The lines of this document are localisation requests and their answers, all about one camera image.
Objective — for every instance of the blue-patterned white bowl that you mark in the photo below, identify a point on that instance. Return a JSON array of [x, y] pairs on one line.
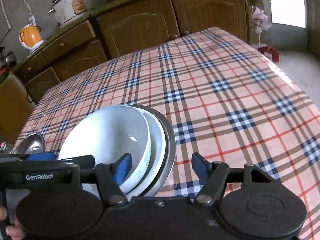
[[105, 135]]

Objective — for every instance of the plain white bowl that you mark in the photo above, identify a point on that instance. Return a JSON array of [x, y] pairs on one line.
[[157, 140]]

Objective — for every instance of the orange electric kettle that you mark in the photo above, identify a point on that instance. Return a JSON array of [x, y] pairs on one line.
[[30, 38]]

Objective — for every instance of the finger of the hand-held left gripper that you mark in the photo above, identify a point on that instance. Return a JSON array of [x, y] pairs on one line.
[[41, 156], [80, 160]]

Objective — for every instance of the pink plastic bag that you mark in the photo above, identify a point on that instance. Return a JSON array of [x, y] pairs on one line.
[[261, 17]]

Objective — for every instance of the deep steel bowl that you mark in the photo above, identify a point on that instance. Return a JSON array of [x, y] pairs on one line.
[[171, 142]]

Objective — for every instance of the cooking oil bottle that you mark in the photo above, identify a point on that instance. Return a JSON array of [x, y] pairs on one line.
[[2, 146]]

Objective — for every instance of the white rice cooker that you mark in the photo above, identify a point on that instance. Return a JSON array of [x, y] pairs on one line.
[[70, 7]]

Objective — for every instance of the window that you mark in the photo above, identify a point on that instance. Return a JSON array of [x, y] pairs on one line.
[[287, 2]]

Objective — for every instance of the steel pot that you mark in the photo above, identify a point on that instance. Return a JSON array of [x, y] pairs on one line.
[[7, 58]]

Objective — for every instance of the wooden sideboard cabinet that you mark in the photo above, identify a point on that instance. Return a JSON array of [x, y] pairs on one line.
[[140, 25]]

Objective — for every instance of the small steel dish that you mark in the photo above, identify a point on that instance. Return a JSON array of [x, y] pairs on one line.
[[33, 142]]

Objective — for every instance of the red bag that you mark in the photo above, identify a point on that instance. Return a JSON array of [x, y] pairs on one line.
[[271, 53]]

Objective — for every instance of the person's left hand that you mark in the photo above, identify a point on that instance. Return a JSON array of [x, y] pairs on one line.
[[13, 233]]

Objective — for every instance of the small wooden cabinet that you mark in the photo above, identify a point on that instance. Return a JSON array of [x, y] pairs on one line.
[[12, 105]]

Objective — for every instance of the plaid tablecloth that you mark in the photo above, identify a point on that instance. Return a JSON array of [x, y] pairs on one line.
[[212, 92]]

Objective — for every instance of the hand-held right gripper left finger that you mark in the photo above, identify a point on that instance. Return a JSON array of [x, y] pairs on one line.
[[122, 170]]

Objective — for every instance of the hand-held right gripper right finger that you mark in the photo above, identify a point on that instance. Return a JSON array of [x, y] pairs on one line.
[[200, 167]]

